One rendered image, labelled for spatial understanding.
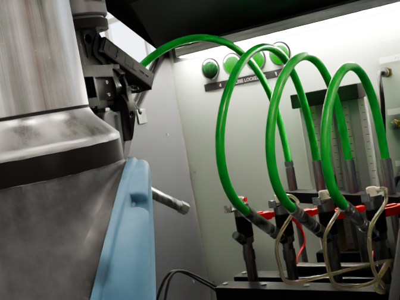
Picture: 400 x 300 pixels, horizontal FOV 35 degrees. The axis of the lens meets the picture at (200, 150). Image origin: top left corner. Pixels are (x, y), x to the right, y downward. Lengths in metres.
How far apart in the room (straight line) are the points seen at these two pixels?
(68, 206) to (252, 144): 1.08
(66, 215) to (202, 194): 1.17
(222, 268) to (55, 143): 1.21
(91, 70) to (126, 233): 0.49
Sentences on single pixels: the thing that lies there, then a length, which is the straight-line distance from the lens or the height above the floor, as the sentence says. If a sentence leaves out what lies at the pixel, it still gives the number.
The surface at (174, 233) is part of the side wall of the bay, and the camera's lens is 1.45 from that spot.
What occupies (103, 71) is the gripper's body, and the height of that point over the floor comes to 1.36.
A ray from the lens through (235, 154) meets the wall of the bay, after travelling 1.43.
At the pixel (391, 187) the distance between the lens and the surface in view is 1.07.
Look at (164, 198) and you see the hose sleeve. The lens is 1.11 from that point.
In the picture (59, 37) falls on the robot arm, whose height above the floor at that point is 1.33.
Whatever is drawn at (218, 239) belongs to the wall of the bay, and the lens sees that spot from 1.50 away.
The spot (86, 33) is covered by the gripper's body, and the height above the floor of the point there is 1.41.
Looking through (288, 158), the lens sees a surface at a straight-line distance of 1.27.
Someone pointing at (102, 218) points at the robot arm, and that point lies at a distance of 0.34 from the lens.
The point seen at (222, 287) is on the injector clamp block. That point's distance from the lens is 1.12.
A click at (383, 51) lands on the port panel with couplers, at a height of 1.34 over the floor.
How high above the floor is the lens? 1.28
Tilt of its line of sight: 3 degrees down
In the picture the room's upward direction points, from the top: 10 degrees counter-clockwise
